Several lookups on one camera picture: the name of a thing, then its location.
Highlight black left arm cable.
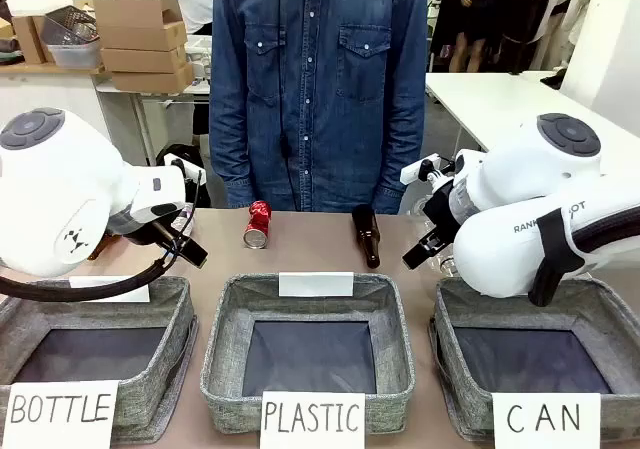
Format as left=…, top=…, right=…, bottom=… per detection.
left=0, top=168, right=206, bottom=303

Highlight crushed red soda can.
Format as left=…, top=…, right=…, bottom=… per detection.
left=243, top=200, right=274, bottom=249

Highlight grey fabric can basket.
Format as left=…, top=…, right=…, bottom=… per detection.
left=429, top=274, right=640, bottom=443

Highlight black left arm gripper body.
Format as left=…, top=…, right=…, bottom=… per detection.
left=107, top=208, right=171, bottom=248

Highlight grey fabric bottle basket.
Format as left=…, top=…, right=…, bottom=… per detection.
left=0, top=274, right=197, bottom=443

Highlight large white BOTTLE sign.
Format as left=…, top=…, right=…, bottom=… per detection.
left=0, top=380, right=120, bottom=449

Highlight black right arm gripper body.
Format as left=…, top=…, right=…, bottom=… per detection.
left=423, top=183, right=461, bottom=243

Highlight flat cardboard box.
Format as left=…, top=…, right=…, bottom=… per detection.
left=110, top=63, right=195, bottom=94
left=97, top=21, right=189, bottom=53
left=101, top=46, right=189, bottom=74

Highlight person right forearm denim sleeve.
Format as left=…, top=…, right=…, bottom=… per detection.
left=209, top=108, right=254, bottom=210

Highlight large white CAN sign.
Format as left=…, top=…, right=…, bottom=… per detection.
left=491, top=392, right=601, bottom=449

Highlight white background table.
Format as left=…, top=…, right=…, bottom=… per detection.
left=424, top=71, right=640, bottom=153

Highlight person left forearm denim sleeve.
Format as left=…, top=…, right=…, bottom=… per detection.
left=372, top=108, right=426, bottom=215

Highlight background person black clothes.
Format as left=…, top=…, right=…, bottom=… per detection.
left=430, top=0, right=506, bottom=74

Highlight crushed clear plastic bottle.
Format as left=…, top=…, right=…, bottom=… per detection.
left=427, top=254, right=457, bottom=276

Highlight brown glass bottle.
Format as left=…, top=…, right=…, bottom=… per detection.
left=351, top=203, right=382, bottom=269

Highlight small white bottle card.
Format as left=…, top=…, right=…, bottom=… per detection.
left=68, top=274, right=151, bottom=304

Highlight clear plastic storage tub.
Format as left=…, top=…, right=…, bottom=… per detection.
left=47, top=41, right=101, bottom=69

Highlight tall narrow cardboard box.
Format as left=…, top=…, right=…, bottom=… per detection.
left=12, top=14, right=49, bottom=65

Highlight large white PLASTIC sign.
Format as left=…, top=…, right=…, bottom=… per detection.
left=259, top=391, right=366, bottom=449

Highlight person torso denim shirt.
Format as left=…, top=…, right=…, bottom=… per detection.
left=208, top=0, right=430, bottom=215

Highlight black right arm strap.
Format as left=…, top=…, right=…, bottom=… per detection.
left=528, top=208, right=586, bottom=308

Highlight metal mesh tray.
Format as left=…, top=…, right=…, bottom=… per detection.
left=39, top=9, right=99, bottom=45

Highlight grey fabric plastic basket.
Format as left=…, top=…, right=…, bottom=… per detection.
left=199, top=272, right=416, bottom=435

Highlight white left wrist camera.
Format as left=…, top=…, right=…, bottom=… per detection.
left=163, top=152, right=204, bottom=180

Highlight open cardboard box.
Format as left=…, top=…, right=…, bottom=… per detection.
left=93, top=0, right=184, bottom=28

